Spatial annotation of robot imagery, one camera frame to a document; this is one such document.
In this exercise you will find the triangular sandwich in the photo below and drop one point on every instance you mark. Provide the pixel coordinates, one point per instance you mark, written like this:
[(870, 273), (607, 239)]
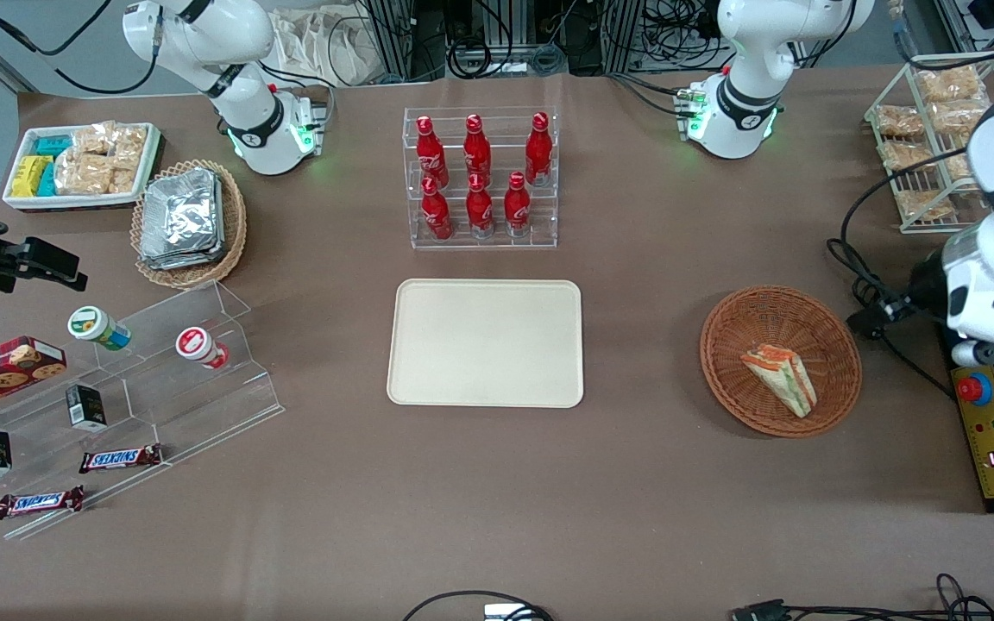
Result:
[(782, 375)]

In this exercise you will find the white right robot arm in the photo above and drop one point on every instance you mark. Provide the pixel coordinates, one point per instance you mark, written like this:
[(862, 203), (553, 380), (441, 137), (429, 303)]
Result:
[(204, 34)]

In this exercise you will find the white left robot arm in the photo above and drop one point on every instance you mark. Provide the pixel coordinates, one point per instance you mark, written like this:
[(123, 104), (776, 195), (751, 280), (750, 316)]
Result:
[(747, 52)]

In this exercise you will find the white rectangular snack tray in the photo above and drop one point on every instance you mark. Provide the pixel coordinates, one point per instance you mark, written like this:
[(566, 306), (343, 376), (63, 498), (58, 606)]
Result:
[(66, 203)]

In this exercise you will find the light tan wicker basket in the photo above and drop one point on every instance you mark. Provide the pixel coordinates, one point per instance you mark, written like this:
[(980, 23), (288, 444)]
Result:
[(235, 235)]

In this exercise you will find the brown wicker basket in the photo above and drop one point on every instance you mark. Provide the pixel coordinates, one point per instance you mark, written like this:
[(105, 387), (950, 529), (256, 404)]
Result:
[(756, 319)]

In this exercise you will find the beige plastic tray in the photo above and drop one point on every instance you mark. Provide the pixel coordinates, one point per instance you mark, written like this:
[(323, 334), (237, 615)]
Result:
[(480, 345)]

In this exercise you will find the green lid cup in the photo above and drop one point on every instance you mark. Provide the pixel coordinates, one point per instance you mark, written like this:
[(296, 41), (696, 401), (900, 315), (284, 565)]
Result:
[(96, 327)]

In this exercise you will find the teal snack pack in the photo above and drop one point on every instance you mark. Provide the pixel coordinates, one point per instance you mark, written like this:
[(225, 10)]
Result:
[(48, 181), (53, 146)]

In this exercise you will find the yellow snack pack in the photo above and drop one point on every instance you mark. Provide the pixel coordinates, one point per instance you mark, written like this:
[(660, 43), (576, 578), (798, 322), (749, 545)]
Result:
[(28, 176)]

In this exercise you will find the yellow emergency stop control box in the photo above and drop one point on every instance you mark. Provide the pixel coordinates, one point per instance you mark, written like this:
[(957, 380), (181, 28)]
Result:
[(993, 431)]

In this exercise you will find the clear rice cracker bag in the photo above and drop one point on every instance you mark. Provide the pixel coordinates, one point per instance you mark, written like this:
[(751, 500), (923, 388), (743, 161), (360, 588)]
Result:
[(83, 174), (93, 138), (122, 181), (129, 145)]

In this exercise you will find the stack of silver foil packs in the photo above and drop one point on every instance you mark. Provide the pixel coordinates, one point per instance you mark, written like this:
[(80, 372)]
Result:
[(182, 216)]

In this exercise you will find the red lid cup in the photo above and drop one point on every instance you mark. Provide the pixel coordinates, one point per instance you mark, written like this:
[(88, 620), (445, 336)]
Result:
[(197, 345)]

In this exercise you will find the clear bag of brown snacks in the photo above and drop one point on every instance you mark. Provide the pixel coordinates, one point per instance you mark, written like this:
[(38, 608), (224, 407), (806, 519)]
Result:
[(923, 203), (899, 122), (956, 117), (947, 84), (959, 166), (906, 155)]

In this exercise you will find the clear acrylic stepped shelf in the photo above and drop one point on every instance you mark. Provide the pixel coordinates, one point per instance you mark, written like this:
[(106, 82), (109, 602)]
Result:
[(204, 405)]

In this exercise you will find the Snickers chocolate bar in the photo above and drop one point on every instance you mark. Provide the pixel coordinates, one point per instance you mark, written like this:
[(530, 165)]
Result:
[(38, 502), (120, 458)]

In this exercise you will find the white plastic bags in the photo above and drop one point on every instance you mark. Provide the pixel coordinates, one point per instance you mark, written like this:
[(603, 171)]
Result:
[(324, 47)]

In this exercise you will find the clear acrylic bottle rack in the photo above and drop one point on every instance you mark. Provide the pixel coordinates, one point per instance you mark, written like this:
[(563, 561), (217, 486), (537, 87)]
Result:
[(412, 226)]

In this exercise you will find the red cola bottle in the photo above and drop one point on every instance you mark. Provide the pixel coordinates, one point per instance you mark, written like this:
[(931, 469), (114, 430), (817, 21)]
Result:
[(537, 148), (480, 210), (477, 148), (517, 207), (436, 214), (430, 153)]

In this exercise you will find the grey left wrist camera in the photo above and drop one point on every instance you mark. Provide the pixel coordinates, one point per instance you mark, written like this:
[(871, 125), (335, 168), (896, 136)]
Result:
[(971, 354)]

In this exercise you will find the aluminium frame post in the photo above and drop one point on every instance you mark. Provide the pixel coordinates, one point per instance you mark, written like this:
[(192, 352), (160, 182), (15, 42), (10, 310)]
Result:
[(393, 39)]

